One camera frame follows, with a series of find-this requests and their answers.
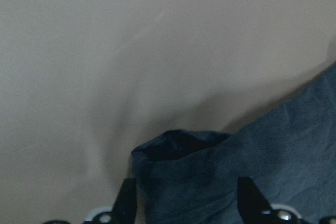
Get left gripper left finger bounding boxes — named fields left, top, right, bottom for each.
left=112, top=178, right=138, bottom=224

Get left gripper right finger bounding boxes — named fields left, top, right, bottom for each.
left=237, top=177, right=272, bottom=224

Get black t-shirt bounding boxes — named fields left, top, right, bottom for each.
left=132, top=66, right=335, bottom=223

